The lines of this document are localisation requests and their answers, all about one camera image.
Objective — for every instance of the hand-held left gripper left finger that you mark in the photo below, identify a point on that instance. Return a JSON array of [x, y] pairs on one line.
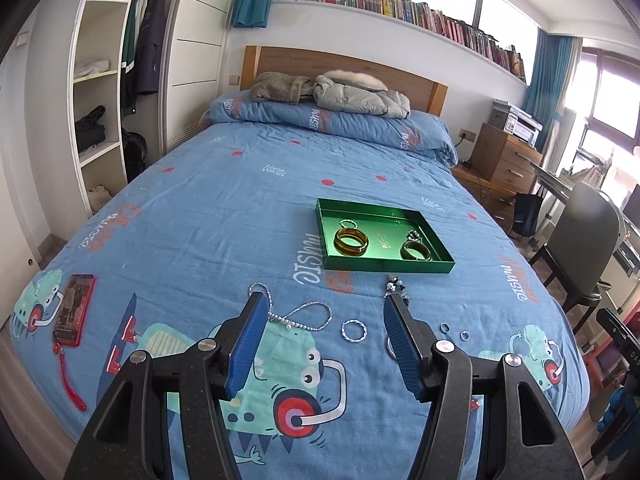
[[247, 345]]

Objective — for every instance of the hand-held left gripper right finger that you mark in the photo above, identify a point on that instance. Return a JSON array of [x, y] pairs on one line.
[[400, 345]]

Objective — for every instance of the plain silver bangle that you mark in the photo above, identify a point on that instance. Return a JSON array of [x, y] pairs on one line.
[[389, 347]]

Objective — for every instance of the green metal tray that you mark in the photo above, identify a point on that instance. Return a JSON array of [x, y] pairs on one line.
[[350, 210]]

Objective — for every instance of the red crate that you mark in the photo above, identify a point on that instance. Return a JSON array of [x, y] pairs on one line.
[[602, 365]]

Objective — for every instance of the dark brown bangle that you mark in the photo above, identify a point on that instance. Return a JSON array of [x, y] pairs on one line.
[[415, 258]]

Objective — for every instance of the amber bangle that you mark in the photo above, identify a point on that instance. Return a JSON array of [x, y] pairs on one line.
[[352, 254]]

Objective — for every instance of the grey chair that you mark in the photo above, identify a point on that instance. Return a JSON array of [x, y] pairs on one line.
[[585, 230]]

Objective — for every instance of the small silver ornament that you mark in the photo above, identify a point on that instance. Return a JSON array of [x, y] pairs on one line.
[[414, 235]]

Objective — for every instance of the computer monitor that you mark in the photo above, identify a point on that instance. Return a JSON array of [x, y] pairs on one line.
[[632, 212]]

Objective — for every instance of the blue cartoon print bedsheet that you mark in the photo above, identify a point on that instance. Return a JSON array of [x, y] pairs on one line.
[[225, 210]]

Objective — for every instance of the dark tote bag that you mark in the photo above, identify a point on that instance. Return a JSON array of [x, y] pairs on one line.
[[527, 215]]

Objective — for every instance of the low wooden nightstand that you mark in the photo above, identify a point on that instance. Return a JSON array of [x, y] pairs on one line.
[[490, 200]]

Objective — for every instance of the phone in red case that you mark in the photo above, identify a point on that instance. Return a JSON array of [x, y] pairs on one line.
[[72, 310]]

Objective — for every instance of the wooden drawer cabinet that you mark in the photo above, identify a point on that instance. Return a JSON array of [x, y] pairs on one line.
[[500, 160]]

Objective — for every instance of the black backpack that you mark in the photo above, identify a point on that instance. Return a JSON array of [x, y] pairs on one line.
[[134, 155]]

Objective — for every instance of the folded blue duvet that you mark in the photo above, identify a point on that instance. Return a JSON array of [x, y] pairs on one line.
[[350, 127]]

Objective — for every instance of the white printer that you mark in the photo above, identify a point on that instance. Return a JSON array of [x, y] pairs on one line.
[[515, 122]]

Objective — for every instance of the grey down jacket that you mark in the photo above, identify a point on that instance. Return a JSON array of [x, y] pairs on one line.
[[360, 100]]

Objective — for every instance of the long teal curtain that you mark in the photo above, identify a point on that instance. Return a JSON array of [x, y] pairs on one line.
[[550, 85]]

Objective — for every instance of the grey-brown fleece garment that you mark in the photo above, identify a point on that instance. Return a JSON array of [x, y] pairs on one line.
[[280, 87]]

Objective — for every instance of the black bag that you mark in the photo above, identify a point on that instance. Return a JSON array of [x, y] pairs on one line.
[[90, 130]]

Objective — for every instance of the white wardrobe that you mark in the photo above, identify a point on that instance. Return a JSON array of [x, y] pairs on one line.
[[200, 60]]

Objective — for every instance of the wooden headboard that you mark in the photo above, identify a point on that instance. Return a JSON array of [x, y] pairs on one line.
[[300, 60]]

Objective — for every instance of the hanging green and white garment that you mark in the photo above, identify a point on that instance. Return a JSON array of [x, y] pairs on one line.
[[131, 60]]

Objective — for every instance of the folded white cloth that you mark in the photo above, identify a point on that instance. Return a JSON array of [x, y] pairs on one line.
[[92, 67]]

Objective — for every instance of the hanging dark jacket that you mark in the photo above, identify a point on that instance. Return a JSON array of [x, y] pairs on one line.
[[150, 40]]

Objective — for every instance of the row of books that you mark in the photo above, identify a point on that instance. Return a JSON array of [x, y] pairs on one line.
[[400, 7]]

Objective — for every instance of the wall socket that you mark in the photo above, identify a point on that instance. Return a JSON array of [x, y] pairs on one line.
[[467, 135]]

